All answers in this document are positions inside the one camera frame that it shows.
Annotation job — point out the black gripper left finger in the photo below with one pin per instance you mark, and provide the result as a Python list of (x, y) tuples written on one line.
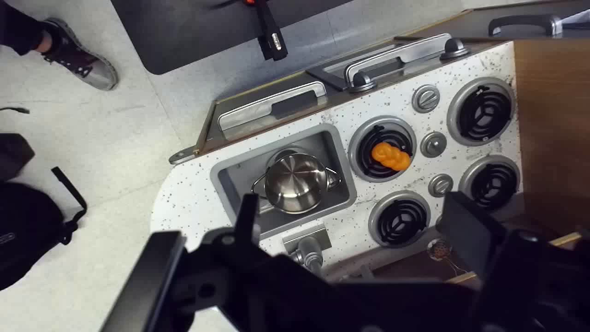
[(143, 283)]

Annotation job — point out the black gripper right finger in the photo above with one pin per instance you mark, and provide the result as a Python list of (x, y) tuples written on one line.
[(472, 233)]

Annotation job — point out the orange plastic bread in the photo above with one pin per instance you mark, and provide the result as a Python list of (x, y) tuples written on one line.
[(389, 157)]

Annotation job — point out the grey toy sink basin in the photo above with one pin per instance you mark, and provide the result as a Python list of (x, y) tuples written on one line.
[(241, 176)]

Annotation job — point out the silver metal pot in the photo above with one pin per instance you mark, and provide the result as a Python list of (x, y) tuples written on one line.
[(296, 181)]

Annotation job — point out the black round stove burner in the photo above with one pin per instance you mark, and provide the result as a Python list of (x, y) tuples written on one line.
[(484, 113), (402, 222), (366, 167), (494, 185)]

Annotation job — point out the grey round stove knob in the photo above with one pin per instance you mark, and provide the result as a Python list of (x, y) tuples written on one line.
[(438, 185), (424, 98), (433, 144)]

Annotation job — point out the wooden toy kitchen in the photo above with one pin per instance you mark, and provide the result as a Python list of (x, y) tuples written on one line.
[(186, 194)]

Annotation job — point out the black backpack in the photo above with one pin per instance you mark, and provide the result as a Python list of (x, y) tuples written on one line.
[(24, 227)]

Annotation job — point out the silver toy faucet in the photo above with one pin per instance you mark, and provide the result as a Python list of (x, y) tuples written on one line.
[(306, 251)]

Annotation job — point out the dark grey sneaker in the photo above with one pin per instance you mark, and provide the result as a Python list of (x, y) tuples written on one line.
[(79, 61)]

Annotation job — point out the black orange bar clamp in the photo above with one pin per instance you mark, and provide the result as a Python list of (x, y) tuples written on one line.
[(269, 34)]

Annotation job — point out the dark trouser leg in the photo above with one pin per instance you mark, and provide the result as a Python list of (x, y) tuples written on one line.
[(14, 25)]

